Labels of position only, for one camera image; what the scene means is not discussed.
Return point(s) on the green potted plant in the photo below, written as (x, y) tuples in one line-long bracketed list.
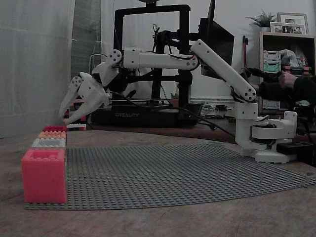
[(263, 21)]

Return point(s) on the grey plastic crate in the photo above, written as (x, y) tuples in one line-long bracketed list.
[(271, 56)]

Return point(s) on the grey studded baseplate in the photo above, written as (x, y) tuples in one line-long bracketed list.
[(148, 172)]

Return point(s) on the black Creality 3D printer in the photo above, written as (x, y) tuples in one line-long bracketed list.
[(138, 116)]

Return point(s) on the small white picture frame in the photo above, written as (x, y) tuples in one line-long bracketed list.
[(287, 28)]

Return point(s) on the white curtain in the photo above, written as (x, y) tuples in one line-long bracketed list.
[(34, 69)]

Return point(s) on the dark sleeved forearm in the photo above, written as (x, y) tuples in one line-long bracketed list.
[(291, 92)]

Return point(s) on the green plastic crate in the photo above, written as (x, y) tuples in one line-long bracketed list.
[(271, 66)]

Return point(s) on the black leader arm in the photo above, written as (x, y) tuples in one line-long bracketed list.
[(261, 74)]

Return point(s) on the wooden shelf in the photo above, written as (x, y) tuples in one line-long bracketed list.
[(286, 42)]

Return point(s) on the person's hand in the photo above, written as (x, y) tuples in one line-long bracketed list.
[(288, 80)]

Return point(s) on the multicoloured toy brick stack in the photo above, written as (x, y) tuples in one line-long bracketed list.
[(77, 126)]

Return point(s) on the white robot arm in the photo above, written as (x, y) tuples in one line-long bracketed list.
[(158, 60)]

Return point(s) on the pink large building block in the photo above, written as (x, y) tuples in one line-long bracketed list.
[(44, 180)]

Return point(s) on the black monitor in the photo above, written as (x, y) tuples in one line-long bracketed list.
[(219, 39)]

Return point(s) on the orange building block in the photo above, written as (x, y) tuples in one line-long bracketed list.
[(51, 135)]

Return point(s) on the red building block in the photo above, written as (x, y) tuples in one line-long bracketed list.
[(54, 129)]

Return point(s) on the large white picture frame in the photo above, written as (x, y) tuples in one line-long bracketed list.
[(292, 18)]

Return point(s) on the grey building block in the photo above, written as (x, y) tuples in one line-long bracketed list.
[(47, 143)]

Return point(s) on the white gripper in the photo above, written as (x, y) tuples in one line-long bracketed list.
[(92, 92)]

